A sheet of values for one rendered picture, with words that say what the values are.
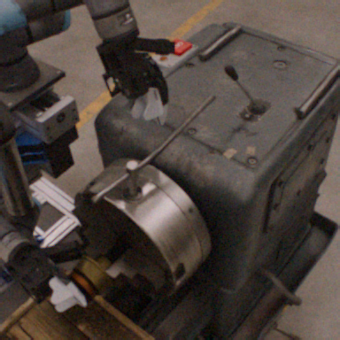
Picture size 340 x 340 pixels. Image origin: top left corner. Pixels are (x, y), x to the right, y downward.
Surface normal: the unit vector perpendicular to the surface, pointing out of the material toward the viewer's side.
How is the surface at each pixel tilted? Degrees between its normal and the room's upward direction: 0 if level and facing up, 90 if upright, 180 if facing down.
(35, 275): 0
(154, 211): 27
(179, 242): 57
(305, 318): 0
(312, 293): 0
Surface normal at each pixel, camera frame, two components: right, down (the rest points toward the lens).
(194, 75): -0.12, -0.63
